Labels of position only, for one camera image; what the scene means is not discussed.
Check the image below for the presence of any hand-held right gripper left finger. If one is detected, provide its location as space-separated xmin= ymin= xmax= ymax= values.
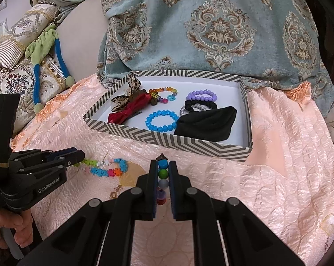
xmin=16 ymin=159 xmax=160 ymax=266

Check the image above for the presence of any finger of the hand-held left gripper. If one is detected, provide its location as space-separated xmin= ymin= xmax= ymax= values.
xmin=9 ymin=148 xmax=85 ymax=170
xmin=1 ymin=155 xmax=86 ymax=209

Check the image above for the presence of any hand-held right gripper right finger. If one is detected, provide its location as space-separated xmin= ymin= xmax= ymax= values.
xmin=168 ymin=161 xmax=306 ymax=266

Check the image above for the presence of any large mixed bead bracelet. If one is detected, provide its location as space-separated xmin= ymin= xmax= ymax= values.
xmin=155 ymin=152 xmax=171 ymax=208

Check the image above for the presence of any striped jewelry box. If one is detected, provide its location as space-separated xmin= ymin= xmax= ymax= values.
xmin=83 ymin=70 xmax=253 ymax=162

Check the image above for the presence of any flower bead bracelet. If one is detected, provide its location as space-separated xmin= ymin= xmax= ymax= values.
xmin=74 ymin=157 xmax=129 ymax=178

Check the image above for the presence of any blue bead bracelet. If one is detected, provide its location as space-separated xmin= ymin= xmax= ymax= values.
xmin=145 ymin=110 xmax=180 ymax=133

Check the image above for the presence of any black fabric headband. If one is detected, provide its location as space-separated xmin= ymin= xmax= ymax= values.
xmin=174 ymin=106 xmax=237 ymax=141

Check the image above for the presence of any silver bead bracelet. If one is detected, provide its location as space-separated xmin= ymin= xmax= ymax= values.
xmin=179 ymin=104 xmax=212 ymax=117

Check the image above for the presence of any red satin bow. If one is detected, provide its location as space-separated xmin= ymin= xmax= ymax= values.
xmin=108 ymin=92 xmax=153 ymax=124

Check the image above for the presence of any brown scrunchie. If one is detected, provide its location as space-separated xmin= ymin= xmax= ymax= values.
xmin=128 ymin=89 xmax=160 ymax=106

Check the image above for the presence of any black scrunchie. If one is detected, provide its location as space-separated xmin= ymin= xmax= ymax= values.
xmin=183 ymin=99 xmax=218 ymax=112

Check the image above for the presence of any rainbow bead bracelet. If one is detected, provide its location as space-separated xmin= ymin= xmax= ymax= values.
xmin=149 ymin=86 xmax=178 ymax=104

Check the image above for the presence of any leopard print ribbon bow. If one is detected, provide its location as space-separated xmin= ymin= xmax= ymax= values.
xmin=111 ymin=71 xmax=142 ymax=112

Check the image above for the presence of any purple bead bracelet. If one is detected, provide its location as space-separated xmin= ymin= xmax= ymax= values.
xmin=185 ymin=89 xmax=218 ymax=103

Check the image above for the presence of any person's left hand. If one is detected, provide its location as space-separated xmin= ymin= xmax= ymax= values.
xmin=0 ymin=210 xmax=34 ymax=251

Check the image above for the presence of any gold earring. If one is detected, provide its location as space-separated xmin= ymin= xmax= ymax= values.
xmin=112 ymin=185 xmax=124 ymax=200

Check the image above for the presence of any cream floral cushion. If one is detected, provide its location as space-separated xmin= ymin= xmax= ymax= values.
xmin=0 ymin=55 xmax=71 ymax=135

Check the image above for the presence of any pink quilted bedspread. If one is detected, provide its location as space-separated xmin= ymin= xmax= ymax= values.
xmin=10 ymin=75 xmax=334 ymax=266

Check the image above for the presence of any cream striped bolster cushion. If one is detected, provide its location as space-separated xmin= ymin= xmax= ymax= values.
xmin=0 ymin=2 xmax=60 ymax=70

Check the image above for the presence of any blue-grey damask cushion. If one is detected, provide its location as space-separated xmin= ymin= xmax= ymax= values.
xmin=96 ymin=0 xmax=334 ymax=109

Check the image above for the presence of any green and blue cord tieback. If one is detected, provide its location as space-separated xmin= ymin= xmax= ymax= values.
xmin=25 ymin=24 xmax=75 ymax=114

